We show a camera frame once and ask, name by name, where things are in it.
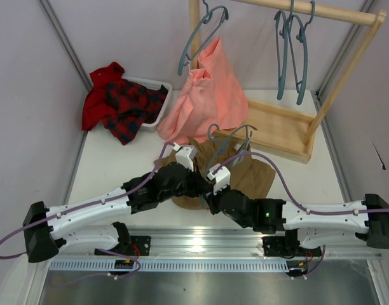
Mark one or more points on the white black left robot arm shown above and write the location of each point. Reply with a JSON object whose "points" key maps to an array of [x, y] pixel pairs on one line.
{"points": [[45, 228]]}

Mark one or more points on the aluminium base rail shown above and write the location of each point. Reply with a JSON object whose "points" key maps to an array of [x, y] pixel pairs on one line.
{"points": [[94, 240]]}

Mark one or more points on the wooden clothes rack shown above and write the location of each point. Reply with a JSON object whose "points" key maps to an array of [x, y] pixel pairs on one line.
{"points": [[288, 133]]}

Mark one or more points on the red plaid garment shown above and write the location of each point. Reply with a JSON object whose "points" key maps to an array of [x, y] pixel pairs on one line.
{"points": [[119, 105]]}

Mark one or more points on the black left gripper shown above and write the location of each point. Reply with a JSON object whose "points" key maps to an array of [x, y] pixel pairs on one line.
{"points": [[196, 183]]}

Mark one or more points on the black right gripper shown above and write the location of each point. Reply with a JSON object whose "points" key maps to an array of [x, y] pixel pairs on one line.
{"points": [[211, 198]]}

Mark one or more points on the blue hanger with pink skirt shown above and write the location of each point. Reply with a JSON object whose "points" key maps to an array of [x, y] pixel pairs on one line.
{"points": [[199, 14]]}

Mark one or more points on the tan pleated skirt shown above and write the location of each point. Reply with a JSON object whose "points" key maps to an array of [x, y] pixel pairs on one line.
{"points": [[250, 176]]}

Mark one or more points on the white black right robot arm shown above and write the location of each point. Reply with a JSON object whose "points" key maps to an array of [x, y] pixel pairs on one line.
{"points": [[311, 225]]}

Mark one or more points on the pink pleated skirt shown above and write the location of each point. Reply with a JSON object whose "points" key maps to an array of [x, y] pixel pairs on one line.
{"points": [[211, 94]]}

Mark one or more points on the white slotted cable duct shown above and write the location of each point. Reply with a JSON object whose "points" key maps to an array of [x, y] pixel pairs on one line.
{"points": [[171, 265]]}

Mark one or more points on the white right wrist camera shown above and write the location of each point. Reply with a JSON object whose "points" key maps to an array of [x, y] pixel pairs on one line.
{"points": [[220, 177]]}

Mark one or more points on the white plastic basket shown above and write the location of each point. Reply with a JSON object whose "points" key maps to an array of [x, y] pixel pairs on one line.
{"points": [[159, 94]]}

